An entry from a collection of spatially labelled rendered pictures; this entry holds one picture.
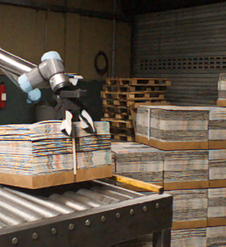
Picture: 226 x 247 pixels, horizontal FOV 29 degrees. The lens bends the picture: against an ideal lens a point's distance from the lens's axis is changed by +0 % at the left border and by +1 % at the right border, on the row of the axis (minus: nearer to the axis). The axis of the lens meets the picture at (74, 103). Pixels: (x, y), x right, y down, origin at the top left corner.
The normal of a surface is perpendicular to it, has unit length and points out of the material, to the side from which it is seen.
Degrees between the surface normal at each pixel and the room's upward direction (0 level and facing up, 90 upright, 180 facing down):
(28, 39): 90
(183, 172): 90
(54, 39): 90
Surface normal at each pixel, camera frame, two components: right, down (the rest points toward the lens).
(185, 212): 0.26, 0.06
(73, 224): 0.62, 0.05
